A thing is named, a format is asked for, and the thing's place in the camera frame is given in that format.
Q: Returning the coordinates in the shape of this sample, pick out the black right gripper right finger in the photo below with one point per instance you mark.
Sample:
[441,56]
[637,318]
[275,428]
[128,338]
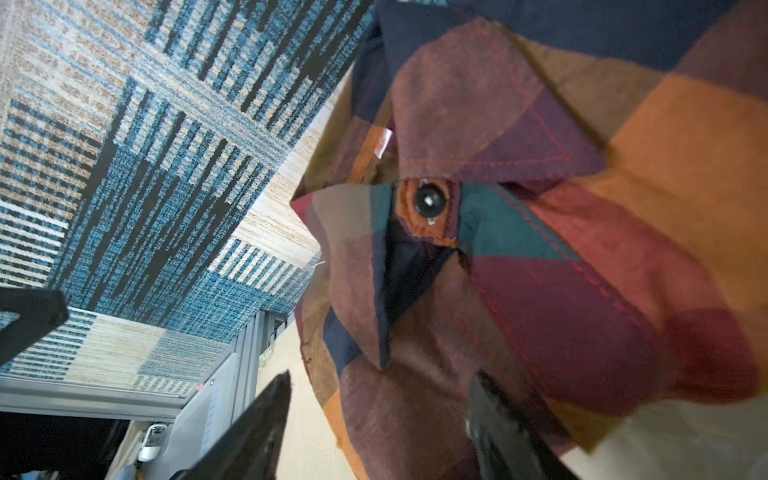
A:
[506,446]

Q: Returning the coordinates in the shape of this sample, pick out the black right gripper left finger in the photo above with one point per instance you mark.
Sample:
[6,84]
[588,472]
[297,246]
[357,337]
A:
[250,449]

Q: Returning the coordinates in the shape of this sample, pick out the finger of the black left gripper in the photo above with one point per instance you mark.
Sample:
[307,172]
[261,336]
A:
[40,311]

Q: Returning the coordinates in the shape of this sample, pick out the multicolour plaid long sleeve shirt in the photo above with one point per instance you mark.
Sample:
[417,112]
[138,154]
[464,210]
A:
[568,195]

